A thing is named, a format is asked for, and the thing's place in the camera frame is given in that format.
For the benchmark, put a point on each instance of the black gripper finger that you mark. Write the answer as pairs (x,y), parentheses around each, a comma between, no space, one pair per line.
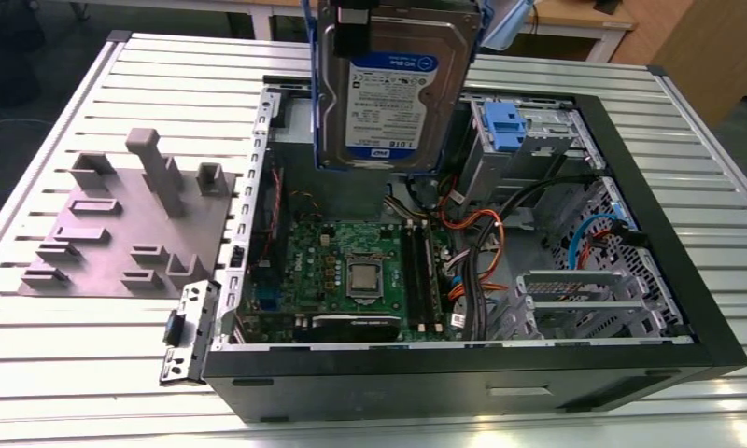
(351,37)

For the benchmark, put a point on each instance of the hard disk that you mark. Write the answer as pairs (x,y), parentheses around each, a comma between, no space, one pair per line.
(392,107)

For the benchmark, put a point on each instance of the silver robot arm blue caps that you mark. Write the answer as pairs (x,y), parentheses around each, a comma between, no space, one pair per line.
(505,28)

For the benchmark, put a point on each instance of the white desk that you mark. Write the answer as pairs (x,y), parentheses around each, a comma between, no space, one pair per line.
(262,25)

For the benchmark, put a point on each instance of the blue plastic drive latch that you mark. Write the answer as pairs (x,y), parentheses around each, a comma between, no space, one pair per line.
(505,126)

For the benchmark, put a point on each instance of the grey power supply unit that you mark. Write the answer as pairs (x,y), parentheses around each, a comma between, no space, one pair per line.
(299,186)

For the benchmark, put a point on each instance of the wooden desk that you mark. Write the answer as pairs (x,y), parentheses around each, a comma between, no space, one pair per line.
(585,14)

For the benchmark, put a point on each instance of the grey metal drive cage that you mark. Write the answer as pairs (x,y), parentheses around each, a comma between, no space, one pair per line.
(505,172)

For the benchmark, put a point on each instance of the silver CPU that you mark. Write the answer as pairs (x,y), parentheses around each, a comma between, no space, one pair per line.
(366,278)

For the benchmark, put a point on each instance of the CPU socket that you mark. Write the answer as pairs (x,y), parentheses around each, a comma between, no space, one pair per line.
(350,280)

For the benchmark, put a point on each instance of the green motherboard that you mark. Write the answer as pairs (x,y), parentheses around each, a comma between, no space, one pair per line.
(311,280)

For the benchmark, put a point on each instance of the black RAM slot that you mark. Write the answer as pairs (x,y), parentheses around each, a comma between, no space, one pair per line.
(414,280)
(434,280)

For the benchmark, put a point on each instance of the grey parts rack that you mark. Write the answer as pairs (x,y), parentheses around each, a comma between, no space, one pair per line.
(133,224)

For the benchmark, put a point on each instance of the brown wooden cabinet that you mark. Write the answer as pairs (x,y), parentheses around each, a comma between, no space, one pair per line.
(715,51)

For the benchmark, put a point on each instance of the black graphics card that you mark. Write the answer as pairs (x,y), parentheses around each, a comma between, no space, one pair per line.
(348,326)

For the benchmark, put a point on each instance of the black open PC case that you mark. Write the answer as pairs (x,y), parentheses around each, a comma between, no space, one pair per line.
(411,373)

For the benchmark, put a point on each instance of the grey metal case bracket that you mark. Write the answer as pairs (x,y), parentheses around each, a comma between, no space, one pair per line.
(192,326)

